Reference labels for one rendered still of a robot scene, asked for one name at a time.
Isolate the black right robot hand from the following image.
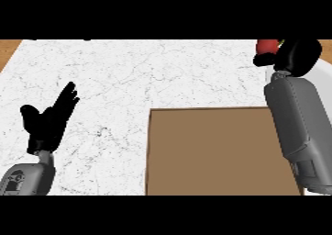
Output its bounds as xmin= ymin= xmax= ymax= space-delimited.
xmin=252 ymin=39 xmax=323 ymax=78

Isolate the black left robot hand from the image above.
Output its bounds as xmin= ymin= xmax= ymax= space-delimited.
xmin=19 ymin=81 xmax=81 ymax=155

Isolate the brown tray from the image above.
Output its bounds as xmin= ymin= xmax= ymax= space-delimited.
xmin=145 ymin=106 xmax=307 ymax=196

